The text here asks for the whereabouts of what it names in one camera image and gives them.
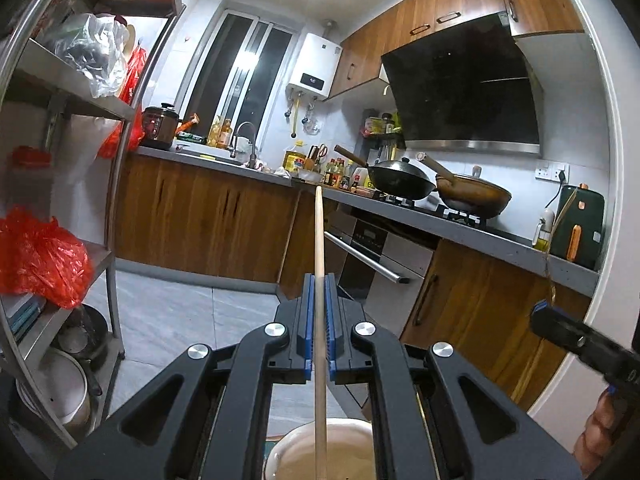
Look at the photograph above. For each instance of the small yellow oil bottles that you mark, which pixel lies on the small yellow oil bottles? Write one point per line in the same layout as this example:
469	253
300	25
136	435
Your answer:
222	132

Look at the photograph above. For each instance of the wooden chopstick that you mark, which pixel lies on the wooden chopstick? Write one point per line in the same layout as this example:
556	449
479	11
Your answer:
318	240

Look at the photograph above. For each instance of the wooden lower cabinets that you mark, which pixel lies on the wooden lower cabinets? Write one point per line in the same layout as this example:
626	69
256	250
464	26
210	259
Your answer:
200	215

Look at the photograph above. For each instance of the white wall socket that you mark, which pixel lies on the white wall socket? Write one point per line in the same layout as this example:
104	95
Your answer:
550	170

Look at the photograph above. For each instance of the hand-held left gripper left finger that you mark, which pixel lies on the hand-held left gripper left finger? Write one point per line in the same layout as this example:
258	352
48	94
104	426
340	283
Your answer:
309	330

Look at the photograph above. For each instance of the hanging red plastic bag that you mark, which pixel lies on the hanging red plastic bag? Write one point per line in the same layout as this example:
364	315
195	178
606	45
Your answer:
135	80

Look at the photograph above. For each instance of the green air fryer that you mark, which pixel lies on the green air fryer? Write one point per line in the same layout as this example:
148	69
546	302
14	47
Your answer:
577	230

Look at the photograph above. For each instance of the person's right hand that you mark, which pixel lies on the person's right hand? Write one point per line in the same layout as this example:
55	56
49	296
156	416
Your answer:
597	430

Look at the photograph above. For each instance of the black range hood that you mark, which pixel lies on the black range hood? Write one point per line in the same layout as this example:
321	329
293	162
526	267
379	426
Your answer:
460	90

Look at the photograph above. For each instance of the brown frying pan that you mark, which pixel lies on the brown frying pan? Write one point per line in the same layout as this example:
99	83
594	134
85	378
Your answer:
475	197

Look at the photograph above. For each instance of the black wok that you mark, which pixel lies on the black wok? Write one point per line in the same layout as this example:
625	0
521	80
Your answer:
400	180

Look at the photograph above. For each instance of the dark red rice cooker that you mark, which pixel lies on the dark red rice cooker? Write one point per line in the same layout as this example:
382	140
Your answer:
160	127

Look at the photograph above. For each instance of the large red plastic bag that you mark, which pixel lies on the large red plastic bag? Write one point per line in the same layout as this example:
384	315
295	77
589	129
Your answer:
40	255

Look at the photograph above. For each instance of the white ceramic utensil holder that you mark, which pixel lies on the white ceramic utensil holder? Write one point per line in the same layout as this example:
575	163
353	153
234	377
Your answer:
297	455

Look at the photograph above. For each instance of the row of sauce bottles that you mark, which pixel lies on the row of sauce bottles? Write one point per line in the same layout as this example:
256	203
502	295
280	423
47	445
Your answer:
342	175

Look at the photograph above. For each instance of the yellow cooking oil bottle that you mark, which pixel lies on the yellow cooking oil bottle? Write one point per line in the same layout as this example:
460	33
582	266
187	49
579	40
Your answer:
294	160

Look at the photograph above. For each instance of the stack of blue trays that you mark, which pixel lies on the stack of blue trays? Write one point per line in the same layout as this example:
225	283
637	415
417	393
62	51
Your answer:
27	317

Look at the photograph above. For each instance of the black pan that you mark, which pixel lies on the black pan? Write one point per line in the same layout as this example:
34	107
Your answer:
90	330

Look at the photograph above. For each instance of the knife block with scissors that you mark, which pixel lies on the knife block with scissors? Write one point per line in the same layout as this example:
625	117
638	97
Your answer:
315	157

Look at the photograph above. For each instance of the gas stove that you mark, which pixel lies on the gas stove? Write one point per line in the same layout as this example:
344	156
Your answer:
465	217

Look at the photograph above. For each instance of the metal shelf rack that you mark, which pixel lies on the metal shelf rack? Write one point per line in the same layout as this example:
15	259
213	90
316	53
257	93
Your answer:
65	80

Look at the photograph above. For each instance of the built-in steel oven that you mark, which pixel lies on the built-in steel oven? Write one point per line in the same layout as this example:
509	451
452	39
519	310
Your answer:
395	260

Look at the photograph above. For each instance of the small white bottle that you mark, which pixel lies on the small white bottle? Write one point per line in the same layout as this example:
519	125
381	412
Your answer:
544	227

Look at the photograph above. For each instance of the clear plastic bag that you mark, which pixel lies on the clear plastic bag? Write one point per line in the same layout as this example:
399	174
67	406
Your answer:
95	55

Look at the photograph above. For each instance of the kitchen window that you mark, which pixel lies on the kitchen window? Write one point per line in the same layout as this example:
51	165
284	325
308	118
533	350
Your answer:
220	70

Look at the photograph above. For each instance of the metal sink faucet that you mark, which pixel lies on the metal sink faucet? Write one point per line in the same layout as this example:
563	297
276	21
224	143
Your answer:
250	145

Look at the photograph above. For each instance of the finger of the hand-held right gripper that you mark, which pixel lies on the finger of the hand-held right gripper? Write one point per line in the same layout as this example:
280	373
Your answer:
542	312

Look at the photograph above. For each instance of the white water heater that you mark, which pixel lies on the white water heater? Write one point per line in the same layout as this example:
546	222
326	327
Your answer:
315	65

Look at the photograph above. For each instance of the wall spice rack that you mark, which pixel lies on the wall spice rack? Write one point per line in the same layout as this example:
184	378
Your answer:
380	125

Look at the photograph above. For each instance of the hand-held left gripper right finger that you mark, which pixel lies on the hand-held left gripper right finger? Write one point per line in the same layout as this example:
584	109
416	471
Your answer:
331	330

